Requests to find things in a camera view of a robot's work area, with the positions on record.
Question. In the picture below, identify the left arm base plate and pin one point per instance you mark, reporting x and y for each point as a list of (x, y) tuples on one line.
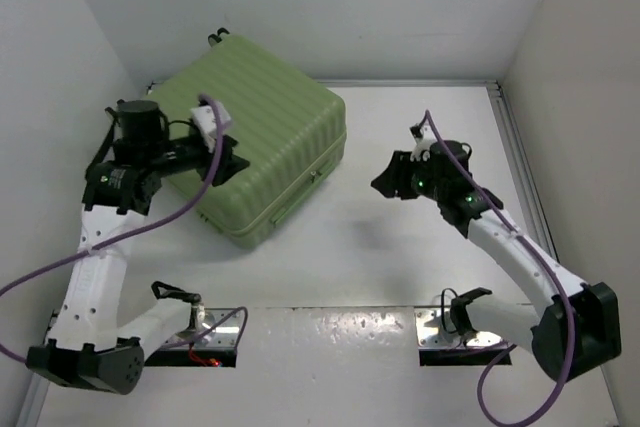
[(216, 329)]

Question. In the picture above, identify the green hardshell suitcase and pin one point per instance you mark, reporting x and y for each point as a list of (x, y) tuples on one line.
[(290, 128)]

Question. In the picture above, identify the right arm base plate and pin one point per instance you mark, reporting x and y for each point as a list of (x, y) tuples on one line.
[(435, 332)]

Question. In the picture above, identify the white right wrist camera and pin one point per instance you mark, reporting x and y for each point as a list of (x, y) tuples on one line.
[(424, 139)]

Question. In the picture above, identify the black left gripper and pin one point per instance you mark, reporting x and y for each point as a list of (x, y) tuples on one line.
[(227, 164)]

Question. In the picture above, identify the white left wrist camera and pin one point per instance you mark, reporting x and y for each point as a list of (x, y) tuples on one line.
[(208, 119)]

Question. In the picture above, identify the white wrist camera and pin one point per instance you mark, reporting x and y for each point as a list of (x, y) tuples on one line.
[(424, 139), (208, 119)]

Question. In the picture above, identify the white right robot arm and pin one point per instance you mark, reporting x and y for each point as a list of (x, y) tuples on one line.
[(565, 310)]

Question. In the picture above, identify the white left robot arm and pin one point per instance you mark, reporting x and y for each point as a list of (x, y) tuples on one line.
[(86, 348)]

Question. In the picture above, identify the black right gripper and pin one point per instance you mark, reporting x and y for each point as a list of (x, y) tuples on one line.
[(393, 178)]

